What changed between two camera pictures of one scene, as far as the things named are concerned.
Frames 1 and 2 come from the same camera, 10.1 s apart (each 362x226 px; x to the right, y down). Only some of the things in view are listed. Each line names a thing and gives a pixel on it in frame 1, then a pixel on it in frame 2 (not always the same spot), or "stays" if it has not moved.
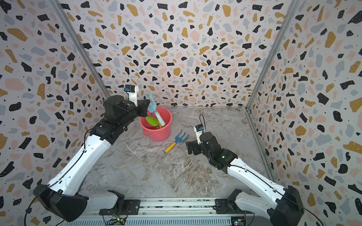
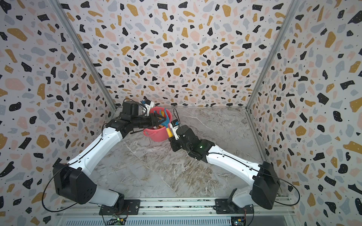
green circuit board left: [116, 221] stays
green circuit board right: [237, 221] stays
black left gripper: [143, 107] → [156, 123]
